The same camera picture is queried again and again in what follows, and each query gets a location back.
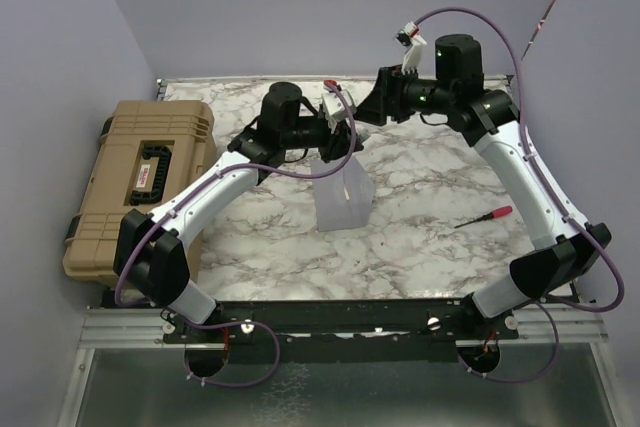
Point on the tan plastic tool case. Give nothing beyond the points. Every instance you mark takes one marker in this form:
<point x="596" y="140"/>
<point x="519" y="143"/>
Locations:
<point x="149" y="151"/>

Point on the red handled screwdriver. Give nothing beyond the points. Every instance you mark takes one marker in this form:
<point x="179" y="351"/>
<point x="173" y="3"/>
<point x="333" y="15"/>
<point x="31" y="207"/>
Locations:
<point x="494" y="214"/>

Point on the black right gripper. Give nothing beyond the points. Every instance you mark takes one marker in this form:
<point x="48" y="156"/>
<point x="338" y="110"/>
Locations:
<point x="386" y="98"/>

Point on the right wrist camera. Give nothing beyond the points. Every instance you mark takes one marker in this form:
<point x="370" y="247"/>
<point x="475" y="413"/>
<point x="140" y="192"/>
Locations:
<point x="410" y="38"/>

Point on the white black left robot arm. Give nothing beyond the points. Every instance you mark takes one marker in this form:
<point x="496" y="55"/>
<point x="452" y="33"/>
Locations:
<point x="151" y="248"/>

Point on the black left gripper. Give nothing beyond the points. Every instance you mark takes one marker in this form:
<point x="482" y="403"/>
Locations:
<point x="339" y="144"/>

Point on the green white glue stick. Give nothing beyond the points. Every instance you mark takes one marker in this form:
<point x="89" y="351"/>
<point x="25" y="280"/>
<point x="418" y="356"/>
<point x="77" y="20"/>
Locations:
<point x="363" y="135"/>

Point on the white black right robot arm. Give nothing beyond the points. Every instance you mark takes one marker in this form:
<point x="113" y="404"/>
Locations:
<point x="565" y="243"/>

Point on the grey paper envelope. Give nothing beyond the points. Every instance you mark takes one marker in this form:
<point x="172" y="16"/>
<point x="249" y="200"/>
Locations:
<point x="344" y="200"/>

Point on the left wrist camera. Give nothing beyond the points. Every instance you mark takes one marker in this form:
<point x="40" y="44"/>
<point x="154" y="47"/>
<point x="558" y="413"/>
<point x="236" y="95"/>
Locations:
<point x="334" y="109"/>

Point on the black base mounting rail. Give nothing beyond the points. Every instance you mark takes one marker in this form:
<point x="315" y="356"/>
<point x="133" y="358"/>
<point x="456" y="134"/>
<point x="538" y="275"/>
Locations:
<point x="343" y="331"/>

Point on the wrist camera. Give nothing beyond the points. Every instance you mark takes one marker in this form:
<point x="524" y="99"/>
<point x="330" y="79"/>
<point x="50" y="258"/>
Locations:
<point x="410" y="38"/>
<point x="334" y="109"/>

